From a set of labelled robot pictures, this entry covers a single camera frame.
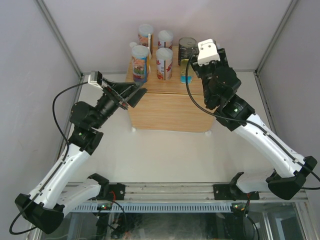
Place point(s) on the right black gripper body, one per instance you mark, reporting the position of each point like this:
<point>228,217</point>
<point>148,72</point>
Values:
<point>204,71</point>

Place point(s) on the right black base bracket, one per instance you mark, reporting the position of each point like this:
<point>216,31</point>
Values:
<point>225,191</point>

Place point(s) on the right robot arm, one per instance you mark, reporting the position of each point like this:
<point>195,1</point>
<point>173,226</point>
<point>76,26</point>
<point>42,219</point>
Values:
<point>220,84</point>

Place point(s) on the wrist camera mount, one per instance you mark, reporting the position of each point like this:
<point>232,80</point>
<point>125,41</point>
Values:
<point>96,79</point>
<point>207,52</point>

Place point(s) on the aluminium mounting rail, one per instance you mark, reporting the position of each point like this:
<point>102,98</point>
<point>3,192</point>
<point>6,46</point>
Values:
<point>185,192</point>

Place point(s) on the wooden cube shelf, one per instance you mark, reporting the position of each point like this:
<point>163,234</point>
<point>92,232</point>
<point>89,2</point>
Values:
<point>167,106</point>

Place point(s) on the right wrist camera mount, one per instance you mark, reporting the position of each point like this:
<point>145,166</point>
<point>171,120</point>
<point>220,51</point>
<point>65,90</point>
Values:
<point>207,52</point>

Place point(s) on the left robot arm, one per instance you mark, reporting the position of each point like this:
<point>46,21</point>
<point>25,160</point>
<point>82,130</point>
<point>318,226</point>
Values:
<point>47,205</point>

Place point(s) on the left black base bracket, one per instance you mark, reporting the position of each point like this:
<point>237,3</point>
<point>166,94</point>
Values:
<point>116,192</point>

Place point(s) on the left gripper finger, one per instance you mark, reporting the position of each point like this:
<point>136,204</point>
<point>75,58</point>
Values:
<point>134,100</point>
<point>134,87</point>

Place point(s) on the tall can with spoon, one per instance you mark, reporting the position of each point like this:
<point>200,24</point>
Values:
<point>146,35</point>

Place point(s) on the white lid can red label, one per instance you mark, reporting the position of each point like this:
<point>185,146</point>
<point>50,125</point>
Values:
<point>165,39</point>

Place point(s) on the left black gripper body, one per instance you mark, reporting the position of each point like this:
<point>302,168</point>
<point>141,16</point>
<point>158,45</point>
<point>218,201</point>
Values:
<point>115,96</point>

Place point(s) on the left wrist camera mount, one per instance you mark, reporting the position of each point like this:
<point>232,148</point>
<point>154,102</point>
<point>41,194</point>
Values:
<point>96,79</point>

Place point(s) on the dark round tin can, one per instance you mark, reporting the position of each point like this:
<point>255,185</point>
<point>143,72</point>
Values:
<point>185,47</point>

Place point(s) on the slotted cable duct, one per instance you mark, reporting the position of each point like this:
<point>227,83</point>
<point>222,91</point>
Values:
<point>138,207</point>

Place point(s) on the white lid can colourful label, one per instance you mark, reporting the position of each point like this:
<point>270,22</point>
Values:
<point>140,63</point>

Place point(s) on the black base bracket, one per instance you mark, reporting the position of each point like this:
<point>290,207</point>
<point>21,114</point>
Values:
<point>225,191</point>
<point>116,192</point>

